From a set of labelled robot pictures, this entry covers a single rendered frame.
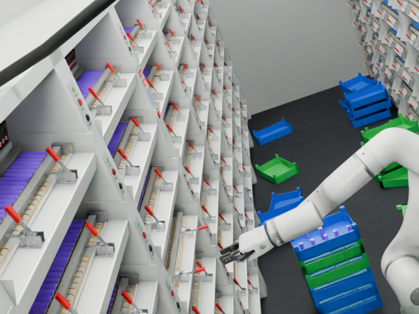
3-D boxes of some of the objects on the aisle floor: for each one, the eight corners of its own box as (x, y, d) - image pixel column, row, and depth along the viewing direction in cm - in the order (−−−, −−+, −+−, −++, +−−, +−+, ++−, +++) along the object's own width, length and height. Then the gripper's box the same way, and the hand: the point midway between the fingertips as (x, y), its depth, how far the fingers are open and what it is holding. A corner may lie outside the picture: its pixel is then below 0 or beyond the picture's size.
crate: (369, 283, 314) (365, 271, 311) (383, 306, 295) (379, 293, 292) (313, 304, 315) (309, 292, 312) (324, 328, 297) (319, 316, 294)
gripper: (266, 211, 196) (216, 235, 200) (269, 238, 181) (214, 263, 185) (277, 229, 199) (227, 252, 203) (280, 256, 184) (227, 281, 188)
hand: (227, 255), depth 194 cm, fingers open, 3 cm apart
